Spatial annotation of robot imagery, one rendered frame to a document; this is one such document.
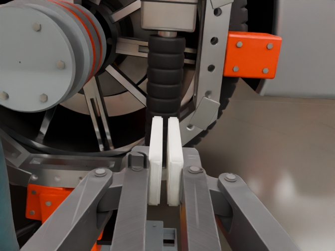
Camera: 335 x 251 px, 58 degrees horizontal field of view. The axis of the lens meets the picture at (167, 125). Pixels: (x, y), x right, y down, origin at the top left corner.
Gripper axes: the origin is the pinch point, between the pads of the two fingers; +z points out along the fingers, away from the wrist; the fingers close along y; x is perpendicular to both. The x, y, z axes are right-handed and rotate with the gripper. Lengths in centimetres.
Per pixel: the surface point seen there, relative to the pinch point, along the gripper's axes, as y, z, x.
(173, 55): 0.6, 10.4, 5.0
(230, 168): 46, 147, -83
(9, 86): -18.8, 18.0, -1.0
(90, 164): -14.0, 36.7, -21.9
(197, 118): 6.3, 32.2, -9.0
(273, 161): 77, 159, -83
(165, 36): -0.3, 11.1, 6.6
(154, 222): 0, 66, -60
